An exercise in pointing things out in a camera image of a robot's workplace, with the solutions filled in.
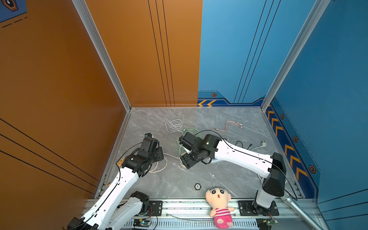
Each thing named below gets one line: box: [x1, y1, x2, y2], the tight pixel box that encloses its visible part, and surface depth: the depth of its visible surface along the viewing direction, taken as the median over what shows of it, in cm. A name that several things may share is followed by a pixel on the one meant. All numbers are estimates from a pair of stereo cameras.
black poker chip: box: [194, 183, 202, 191], surface depth 82 cm
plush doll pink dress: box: [206, 187, 235, 230], surface depth 71 cm
